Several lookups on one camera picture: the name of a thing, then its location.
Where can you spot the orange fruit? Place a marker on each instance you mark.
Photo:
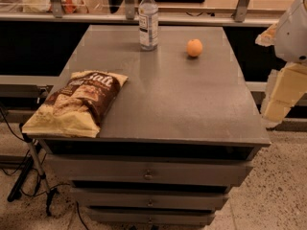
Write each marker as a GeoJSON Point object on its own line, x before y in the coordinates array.
{"type": "Point", "coordinates": [194, 48]}

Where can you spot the black tripod stand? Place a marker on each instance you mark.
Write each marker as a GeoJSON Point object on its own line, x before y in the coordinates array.
{"type": "Point", "coordinates": [32, 161]}

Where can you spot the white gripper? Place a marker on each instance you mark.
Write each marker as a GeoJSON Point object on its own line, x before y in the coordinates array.
{"type": "Point", "coordinates": [292, 37]}

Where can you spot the brown chip bag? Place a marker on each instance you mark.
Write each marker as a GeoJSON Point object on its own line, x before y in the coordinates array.
{"type": "Point", "coordinates": [78, 108]}

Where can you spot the metal railing frame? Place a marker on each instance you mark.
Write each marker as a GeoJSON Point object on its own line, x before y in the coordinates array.
{"type": "Point", "coordinates": [258, 13]}

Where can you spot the grey drawer cabinet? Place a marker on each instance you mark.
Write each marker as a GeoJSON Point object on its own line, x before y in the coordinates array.
{"type": "Point", "coordinates": [180, 135]}

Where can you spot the clear plastic water bottle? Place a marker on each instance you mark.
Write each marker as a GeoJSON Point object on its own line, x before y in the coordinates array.
{"type": "Point", "coordinates": [148, 24]}

